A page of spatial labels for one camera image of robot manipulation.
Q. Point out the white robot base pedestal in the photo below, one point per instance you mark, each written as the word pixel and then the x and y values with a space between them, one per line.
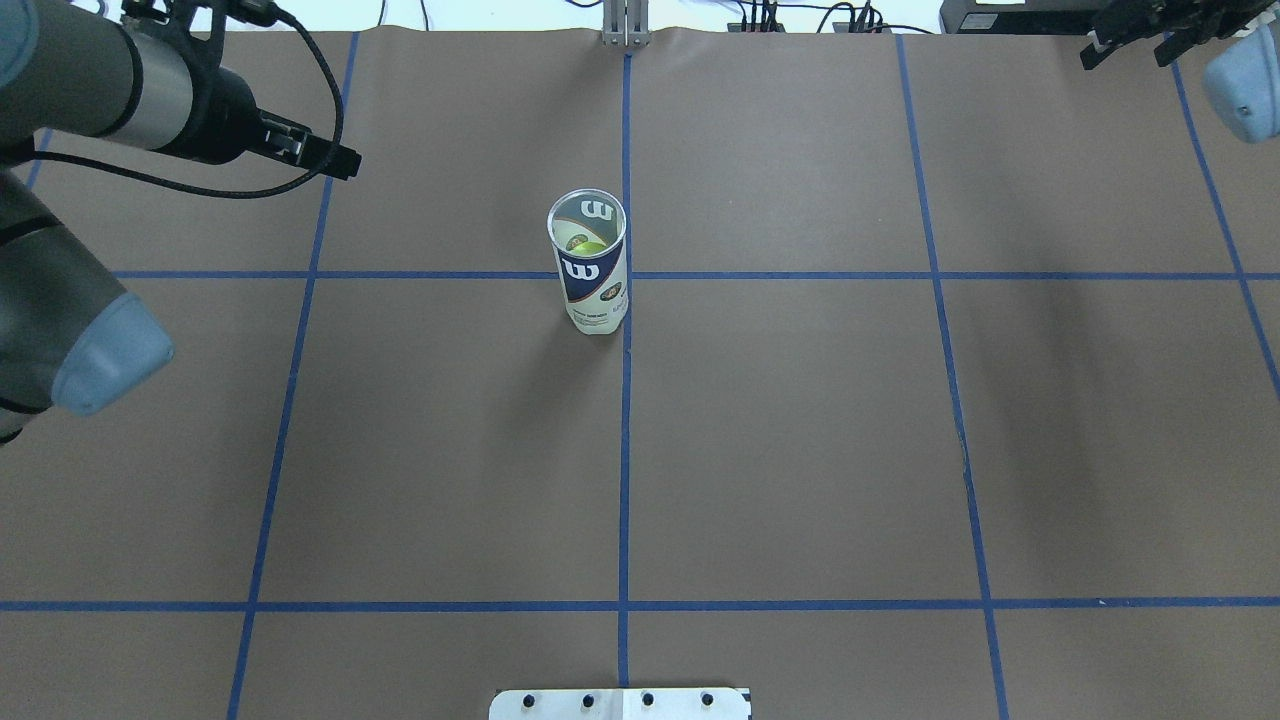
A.
pixel 623 703

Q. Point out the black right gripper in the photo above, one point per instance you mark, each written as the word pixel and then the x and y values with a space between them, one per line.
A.
pixel 1143 43

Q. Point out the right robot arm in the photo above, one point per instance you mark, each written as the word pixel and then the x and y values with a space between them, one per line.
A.
pixel 1241 84

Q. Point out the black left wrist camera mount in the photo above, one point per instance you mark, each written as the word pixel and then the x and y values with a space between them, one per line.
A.
pixel 262 14

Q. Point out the aluminium frame post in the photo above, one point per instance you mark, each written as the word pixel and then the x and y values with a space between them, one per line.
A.
pixel 626 23

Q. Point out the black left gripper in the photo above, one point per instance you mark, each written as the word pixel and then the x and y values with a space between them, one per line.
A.
pixel 228 124

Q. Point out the black box with label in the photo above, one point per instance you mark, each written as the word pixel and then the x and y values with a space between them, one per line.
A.
pixel 1047 18

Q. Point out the yellow tennis ball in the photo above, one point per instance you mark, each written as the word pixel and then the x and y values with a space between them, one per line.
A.
pixel 582 246

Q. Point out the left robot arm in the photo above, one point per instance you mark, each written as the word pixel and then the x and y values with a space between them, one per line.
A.
pixel 154 82

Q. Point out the clear tennis ball can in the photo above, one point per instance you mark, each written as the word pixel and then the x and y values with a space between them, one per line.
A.
pixel 596 291

